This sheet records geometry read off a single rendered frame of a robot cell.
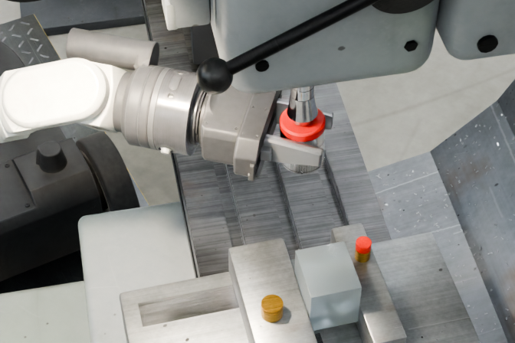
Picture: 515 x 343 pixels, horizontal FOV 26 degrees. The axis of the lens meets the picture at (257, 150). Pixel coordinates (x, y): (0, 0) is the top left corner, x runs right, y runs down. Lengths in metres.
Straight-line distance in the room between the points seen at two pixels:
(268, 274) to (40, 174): 0.81
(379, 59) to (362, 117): 1.84
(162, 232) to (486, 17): 0.63
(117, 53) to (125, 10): 1.88
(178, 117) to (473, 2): 0.35
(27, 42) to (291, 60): 1.55
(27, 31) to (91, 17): 0.61
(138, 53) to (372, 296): 0.35
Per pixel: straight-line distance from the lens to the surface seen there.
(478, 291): 1.36
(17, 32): 2.48
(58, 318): 1.52
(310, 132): 1.13
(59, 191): 1.88
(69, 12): 3.09
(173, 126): 1.14
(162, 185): 2.66
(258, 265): 1.16
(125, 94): 1.16
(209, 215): 1.34
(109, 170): 1.90
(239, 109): 1.15
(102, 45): 1.20
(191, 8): 0.99
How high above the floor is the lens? 2.00
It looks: 47 degrees down
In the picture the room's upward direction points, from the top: straight up
